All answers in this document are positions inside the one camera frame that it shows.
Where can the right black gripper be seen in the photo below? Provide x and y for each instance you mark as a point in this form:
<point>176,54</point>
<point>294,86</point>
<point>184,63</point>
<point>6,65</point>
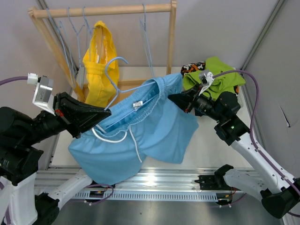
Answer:
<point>185,99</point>

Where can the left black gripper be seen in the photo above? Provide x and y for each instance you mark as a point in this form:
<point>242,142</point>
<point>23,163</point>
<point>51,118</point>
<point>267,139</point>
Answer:
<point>76,115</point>

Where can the camouflage patterned shorts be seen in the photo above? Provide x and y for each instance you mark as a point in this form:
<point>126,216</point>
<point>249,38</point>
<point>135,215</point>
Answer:
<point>194,66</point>

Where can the blue hanger of light blue shorts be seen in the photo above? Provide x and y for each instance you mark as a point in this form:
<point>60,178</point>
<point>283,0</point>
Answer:
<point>117,86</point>

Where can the lime green shorts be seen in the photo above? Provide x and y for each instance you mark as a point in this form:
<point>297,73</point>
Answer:
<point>215,79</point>

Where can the light blue shorts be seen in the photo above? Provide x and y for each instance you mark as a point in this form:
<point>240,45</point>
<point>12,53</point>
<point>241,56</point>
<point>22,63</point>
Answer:
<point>145,124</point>

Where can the blue hanger of navy shorts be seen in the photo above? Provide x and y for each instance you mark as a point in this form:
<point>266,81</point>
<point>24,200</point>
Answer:
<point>81,69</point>

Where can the blue hanger of green shorts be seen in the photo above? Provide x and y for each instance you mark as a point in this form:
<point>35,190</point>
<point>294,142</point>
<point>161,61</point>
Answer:
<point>145,40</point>

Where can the blue hanger of camouflage shorts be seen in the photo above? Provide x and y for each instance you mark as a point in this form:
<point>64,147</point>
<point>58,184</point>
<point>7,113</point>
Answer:
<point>60,31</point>

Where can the navy blue shorts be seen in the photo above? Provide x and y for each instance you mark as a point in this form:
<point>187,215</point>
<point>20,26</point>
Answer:
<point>199,113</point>

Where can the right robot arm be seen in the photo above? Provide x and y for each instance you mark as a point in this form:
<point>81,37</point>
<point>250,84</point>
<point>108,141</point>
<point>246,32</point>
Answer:
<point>277,189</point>

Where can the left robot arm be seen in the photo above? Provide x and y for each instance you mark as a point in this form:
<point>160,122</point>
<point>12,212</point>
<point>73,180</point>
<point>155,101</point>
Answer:
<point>19,205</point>

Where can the yellow shorts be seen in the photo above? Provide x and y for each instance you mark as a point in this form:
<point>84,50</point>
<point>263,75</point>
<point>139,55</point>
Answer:
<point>100,52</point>

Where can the blue hanger of yellow shorts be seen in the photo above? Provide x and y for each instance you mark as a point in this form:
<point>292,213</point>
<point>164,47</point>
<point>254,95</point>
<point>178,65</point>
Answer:
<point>89,29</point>

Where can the white plastic basket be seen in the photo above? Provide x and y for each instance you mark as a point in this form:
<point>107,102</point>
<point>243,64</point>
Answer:
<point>240,100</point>

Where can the wooden clothes rack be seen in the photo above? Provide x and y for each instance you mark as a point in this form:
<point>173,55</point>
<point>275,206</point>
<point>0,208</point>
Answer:
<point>37,16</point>

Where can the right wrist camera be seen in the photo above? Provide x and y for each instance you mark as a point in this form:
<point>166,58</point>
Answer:
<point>206,79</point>

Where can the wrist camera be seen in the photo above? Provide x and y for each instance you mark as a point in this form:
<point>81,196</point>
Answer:
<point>206,79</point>
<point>43,97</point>

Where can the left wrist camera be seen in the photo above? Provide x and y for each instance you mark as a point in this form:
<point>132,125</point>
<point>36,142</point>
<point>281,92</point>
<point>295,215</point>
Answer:
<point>43,97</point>

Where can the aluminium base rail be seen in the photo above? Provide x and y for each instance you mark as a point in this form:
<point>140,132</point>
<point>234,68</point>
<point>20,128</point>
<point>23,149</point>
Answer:
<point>149,179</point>

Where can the slotted cable duct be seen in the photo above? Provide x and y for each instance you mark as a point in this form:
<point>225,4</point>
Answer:
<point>194,196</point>

